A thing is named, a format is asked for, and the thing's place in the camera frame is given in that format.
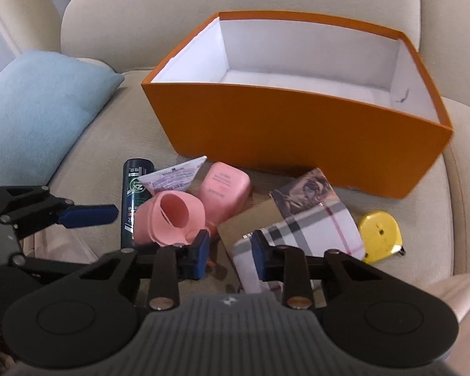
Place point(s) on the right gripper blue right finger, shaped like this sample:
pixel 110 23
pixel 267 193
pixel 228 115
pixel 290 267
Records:
pixel 285 264

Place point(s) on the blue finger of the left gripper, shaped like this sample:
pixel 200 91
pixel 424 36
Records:
pixel 87 216

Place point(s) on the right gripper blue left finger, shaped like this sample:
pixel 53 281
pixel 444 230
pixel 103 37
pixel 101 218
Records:
pixel 167 266

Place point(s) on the dark green shampoo bottle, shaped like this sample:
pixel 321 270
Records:
pixel 134 194

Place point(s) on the pink plastic bottle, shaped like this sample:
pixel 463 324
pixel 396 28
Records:
pixel 223 193

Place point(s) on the white lotion tube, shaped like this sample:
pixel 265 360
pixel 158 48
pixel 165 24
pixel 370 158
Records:
pixel 176 178

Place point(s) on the yellow tape measure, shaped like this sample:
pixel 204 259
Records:
pixel 381 236

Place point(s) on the light blue cushion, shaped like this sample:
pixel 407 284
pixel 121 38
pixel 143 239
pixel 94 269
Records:
pixel 46 102

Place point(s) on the orange cardboard box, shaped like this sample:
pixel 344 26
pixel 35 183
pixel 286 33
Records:
pixel 285 92

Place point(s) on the beige sofa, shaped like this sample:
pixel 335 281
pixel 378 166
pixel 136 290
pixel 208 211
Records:
pixel 132 36

